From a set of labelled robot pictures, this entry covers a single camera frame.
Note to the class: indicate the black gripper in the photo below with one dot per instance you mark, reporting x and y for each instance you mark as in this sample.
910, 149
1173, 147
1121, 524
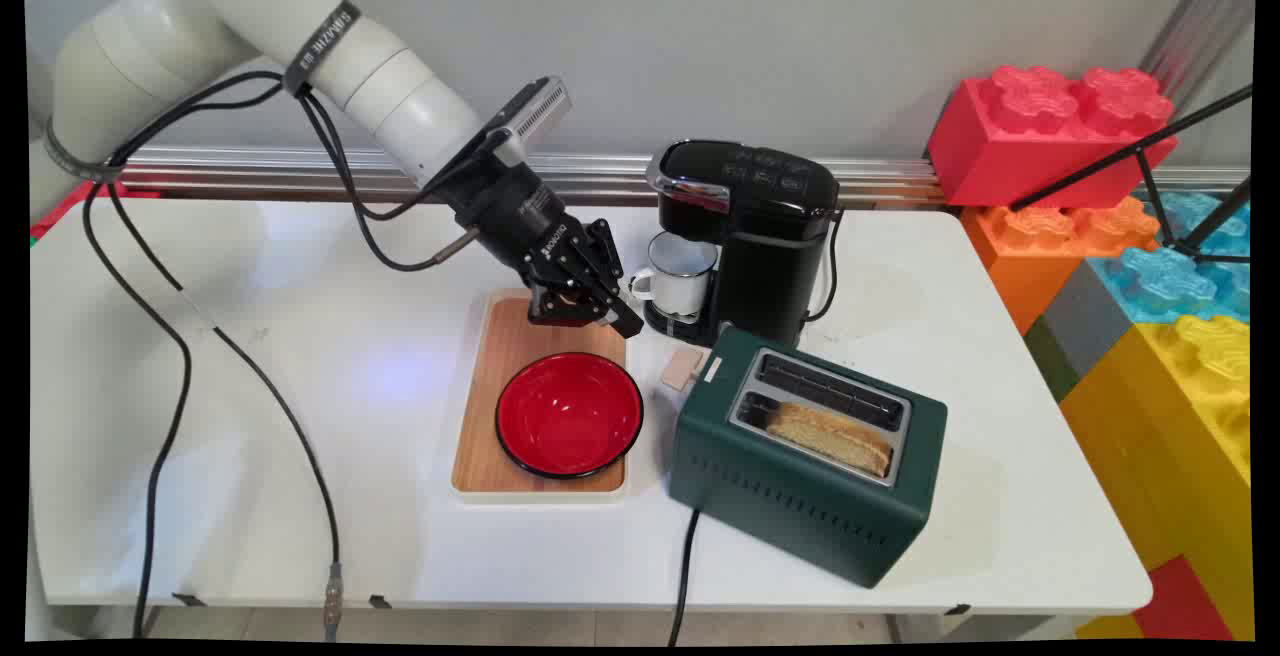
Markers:
515, 213

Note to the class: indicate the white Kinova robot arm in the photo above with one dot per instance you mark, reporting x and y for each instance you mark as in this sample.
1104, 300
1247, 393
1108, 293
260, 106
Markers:
300, 36

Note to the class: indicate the white enamel mug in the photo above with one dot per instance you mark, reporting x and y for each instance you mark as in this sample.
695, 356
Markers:
680, 276

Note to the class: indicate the red bowl with black rim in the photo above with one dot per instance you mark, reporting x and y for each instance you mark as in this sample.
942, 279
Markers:
568, 414

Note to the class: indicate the wooden tray with white rim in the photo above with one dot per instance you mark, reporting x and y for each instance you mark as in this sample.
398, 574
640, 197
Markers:
510, 386

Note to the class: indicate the beige toaster lever knob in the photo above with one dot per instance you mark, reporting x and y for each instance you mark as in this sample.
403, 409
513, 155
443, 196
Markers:
682, 369

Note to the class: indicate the black pod coffee machine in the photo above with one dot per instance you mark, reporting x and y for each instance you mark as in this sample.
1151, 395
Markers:
770, 236

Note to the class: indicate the dark green toaster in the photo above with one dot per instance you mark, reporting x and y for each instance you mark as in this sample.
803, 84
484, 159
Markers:
800, 466

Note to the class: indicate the toasted bread slice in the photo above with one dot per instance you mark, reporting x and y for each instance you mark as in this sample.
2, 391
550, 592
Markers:
830, 436

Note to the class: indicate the orange giant toy brick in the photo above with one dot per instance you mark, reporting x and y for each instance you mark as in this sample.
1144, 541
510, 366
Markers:
1050, 246

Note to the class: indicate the red giant toy brick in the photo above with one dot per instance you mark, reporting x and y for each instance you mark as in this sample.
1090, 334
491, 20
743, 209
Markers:
1050, 141

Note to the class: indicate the black tripod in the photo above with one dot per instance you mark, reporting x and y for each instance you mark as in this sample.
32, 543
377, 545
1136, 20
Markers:
1150, 171

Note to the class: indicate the blue giant toy brick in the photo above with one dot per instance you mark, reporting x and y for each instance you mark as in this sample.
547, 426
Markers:
1190, 256

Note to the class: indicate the yellow giant toy brick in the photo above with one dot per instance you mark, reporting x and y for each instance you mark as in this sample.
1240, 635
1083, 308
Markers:
1180, 456

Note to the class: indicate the aluminium vertical profile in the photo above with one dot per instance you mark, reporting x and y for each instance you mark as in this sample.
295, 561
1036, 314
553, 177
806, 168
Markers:
1195, 21

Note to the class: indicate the aluminium rail along wall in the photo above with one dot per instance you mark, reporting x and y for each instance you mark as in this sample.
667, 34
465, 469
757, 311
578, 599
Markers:
640, 174

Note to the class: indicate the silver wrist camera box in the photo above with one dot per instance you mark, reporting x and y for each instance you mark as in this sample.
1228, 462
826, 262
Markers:
535, 114

